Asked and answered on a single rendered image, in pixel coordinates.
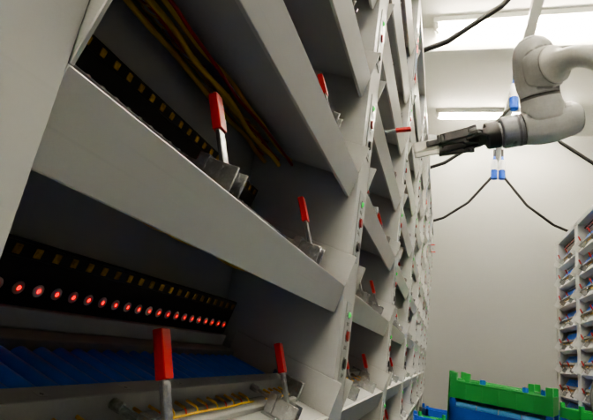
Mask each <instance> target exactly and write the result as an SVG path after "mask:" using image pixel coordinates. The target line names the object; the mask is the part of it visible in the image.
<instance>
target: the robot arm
mask: <svg viewBox="0 0 593 420"><path fill-rule="evenodd" d="M575 68H585V69H588V70H591V71H593V45H585V44H581V45H573V46H568V47H564V48H562V47H560V46H558V45H552V42H551V41H550V40H549V39H547V38H546V37H545V36H543V35H539V34H534V35H531V36H528V37H526V38H524V39H522V40H521V41H519V42H518V44H517V45H516V47H515V48H514V52H513V57H512V69H513V76H514V85H515V89H516V92H517V94H518V96H519V100H520V104H521V113H520V114H514V115H511V116H503V117H500V118H499V120H498V122H496V121H494V122H489V123H485V124H483V129H478V128H477V126H476V125H475V124H473V125H471V126H469V127H467V128H463V129H460V130H456V131H450V132H446V133H442V134H440V135H437V138H436V139H431V140H426V141H422V142H417V143H413V148H414V149H413V150H414V155H415V158H420V157H425V156H429V155H434V154H439V156H447V155H452V154H463V153H474V152H475V148H476V147H480V146H486V148H487V149H493V148H498V147H501V146H502V147H503V148H505V149H507V148H511V147H517V146H525V145H544V144H550V143H553V142H557V141H560V140H562V139H566V138H569V137H571V136H574V135H575V134H577V133H579V132H581V131H582V130H583V128H584V126H585V122H586V116H585V110H584V108H583V106H582V105H581V104H578V103H576V102H573V101H564V99H563V97H562V95H561V91H560V85H561V84H562V83H563V81H565V80H567V79H568V77H569V75H570V73H571V70H572V69H575Z"/></svg>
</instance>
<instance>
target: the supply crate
mask: <svg viewBox="0 0 593 420"><path fill-rule="evenodd" d="M450 397H453V398H457V399H462V400H466V401H474V402H479V403H483V404H488V405H492V406H497V407H501V408H506V409H514V410H520V411H524V412H529V413H533V414H538V415H542V416H550V417H555V416H557V415H559V389H558V388H553V387H552V388H549V387H546V388H545V396H543V395H541V394H538V393H533V392H528V393H524V392H523V391H522V390H518V389H513V388H507V387H503V386H493V385H488V384H485V386H484V385H480V383H477V382H473V381H471V374H468V373H464V380H459V379H458V372H455V371H451V381H450Z"/></svg>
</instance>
